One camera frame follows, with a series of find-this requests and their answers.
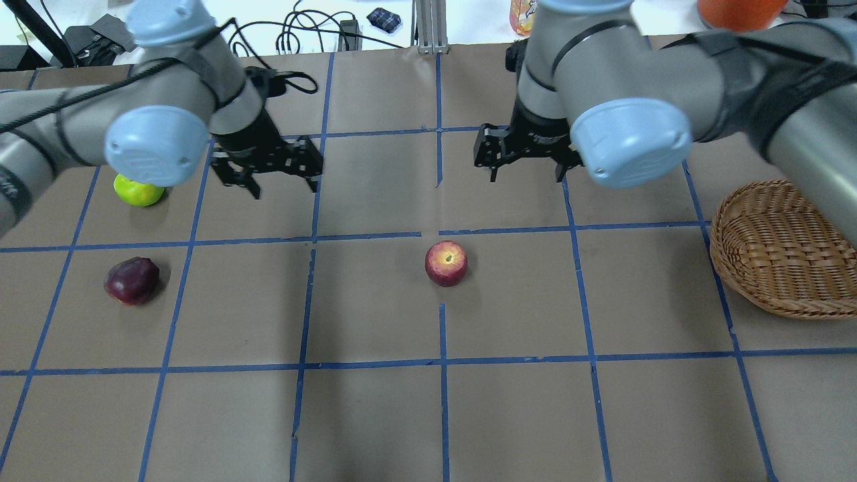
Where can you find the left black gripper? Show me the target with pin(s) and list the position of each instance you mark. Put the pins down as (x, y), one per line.
(249, 142)

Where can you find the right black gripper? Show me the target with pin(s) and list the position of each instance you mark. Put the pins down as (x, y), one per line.
(535, 128)

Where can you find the red yellow apple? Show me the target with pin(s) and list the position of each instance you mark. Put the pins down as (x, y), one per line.
(446, 263)

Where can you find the dark purple apple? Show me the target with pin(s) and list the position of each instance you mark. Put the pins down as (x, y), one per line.
(132, 282)

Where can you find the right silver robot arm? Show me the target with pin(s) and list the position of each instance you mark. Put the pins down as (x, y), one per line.
(591, 92)

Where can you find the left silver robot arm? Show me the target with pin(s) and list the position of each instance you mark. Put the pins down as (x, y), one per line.
(154, 126)

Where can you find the wicker basket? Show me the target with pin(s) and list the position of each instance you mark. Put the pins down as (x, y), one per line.
(772, 246)

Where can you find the green apple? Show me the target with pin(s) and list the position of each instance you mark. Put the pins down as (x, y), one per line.
(135, 193)

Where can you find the orange drink bottle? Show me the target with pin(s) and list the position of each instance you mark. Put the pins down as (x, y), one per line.
(522, 16)

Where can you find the aluminium frame post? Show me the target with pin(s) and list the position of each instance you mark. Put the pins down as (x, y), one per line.
(430, 27)

